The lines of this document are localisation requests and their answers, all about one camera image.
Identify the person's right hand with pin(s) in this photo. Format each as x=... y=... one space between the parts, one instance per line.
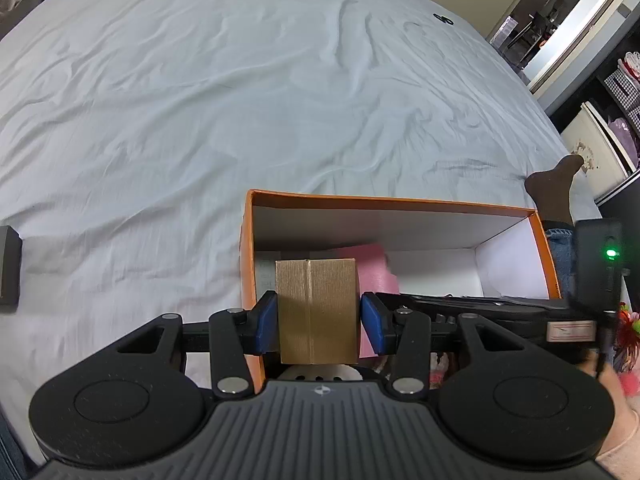
x=625 y=410

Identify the houndstooth storage box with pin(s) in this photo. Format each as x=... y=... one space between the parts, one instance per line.
x=625 y=95

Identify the dark grey gift box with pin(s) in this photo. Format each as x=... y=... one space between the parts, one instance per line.
x=10 y=265

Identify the black shelf unit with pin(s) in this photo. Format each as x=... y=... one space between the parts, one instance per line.
x=600 y=90

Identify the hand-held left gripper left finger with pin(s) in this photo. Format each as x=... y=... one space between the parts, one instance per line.
x=266 y=322

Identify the purple bag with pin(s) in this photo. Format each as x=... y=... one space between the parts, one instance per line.
x=625 y=135

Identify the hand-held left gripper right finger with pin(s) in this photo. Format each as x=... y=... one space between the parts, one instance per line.
x=375 y=322

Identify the white door frame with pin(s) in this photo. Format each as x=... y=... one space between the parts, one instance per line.
x=580 y=30

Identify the cream storage box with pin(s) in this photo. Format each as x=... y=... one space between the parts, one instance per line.
x=592 y=150

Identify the person's foot in brown sock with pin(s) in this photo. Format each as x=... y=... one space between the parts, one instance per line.
x=552 y=185

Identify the red and white item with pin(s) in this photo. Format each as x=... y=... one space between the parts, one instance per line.
x=631 y=65

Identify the colourful toy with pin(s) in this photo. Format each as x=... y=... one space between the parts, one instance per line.
x=631 y=330

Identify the white round item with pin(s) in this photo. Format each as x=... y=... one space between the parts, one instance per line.
x=320 y=374

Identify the lavender patterned bin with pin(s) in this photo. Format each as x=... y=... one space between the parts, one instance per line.
x=507 y=40

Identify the gold textured box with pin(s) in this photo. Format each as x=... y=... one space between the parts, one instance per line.
x=315 y=310

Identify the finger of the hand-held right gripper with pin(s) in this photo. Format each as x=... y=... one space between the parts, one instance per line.
x=475 y=298
x=500 y=307

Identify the small black object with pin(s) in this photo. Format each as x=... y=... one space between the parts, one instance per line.
x=443 y=18

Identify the orange cardboard box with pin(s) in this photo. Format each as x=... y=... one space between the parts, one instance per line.
x=400 y=225

